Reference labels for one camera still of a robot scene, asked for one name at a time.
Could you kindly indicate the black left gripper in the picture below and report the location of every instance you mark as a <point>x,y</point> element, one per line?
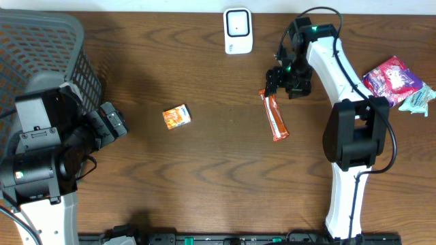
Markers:
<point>111,120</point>

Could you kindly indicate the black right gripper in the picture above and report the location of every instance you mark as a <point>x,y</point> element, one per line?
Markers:
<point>275,79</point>

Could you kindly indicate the orange chocolate bar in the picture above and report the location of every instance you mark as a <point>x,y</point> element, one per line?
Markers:
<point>277,125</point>

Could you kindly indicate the small orange snack packet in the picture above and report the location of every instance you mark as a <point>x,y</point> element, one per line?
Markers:
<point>176,117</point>

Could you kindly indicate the purple snack packet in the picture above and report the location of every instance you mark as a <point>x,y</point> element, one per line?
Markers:
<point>392,80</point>

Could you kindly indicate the teal white snack packet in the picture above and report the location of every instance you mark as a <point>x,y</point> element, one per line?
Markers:
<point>418,102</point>

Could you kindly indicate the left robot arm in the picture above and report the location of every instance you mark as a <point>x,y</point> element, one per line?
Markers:
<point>39,181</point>

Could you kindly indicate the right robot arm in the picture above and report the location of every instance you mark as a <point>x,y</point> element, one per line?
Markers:
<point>356,129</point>

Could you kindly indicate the white barcode scanner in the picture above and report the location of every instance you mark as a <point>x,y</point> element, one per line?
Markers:
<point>238,31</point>

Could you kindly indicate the grey plastic mesh basket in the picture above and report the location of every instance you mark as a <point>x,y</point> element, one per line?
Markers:
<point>41,51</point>

